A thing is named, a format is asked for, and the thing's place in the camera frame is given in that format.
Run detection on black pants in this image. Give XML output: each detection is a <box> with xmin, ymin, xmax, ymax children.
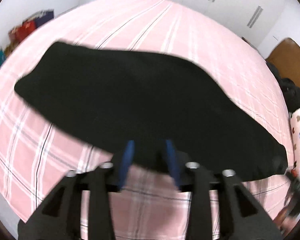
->
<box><xmin>14</xmin><ymin>42</ymin><xmax>288</xmax><ymax>181</ymax></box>

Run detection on pink plaid bed sheet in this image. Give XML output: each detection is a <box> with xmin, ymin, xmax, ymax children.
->
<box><xmin>0</xmin><ymin>0</ymin><xmax>294</xmax><ymax>239</ymax></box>

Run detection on black clothes pile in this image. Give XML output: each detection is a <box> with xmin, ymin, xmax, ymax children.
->
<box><xmin>266</xmin><ymin>61</ymin><xmax>300</xmax><ymax>113</ymax></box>

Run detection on wooden headboard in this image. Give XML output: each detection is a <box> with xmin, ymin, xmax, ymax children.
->
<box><xmin>266</xmin><ymin>38</ymin><xmax>300</xmax><ymax>87</ymax></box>

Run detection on colourful boxes by wall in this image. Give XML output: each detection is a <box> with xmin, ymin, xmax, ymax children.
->
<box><xmin>0</xmin><ymin>9</ymin><xmax>55</xmax><ymax>67</ymax></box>

